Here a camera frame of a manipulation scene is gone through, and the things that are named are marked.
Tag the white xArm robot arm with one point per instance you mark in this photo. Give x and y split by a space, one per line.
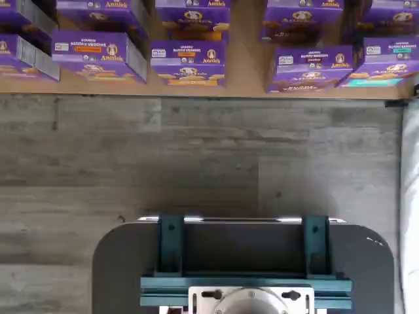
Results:
250 304

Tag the wooden shelf board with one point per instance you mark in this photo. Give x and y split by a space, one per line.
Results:
245 65

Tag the white mounting plate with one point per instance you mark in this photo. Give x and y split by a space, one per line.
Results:
196 297

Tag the dark gray cart plate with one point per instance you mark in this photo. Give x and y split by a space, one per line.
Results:
111 261

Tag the white backdrop sheet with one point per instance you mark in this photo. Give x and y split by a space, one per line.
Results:
412 196

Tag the teal metal mounting frame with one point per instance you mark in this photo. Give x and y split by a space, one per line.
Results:
170 248

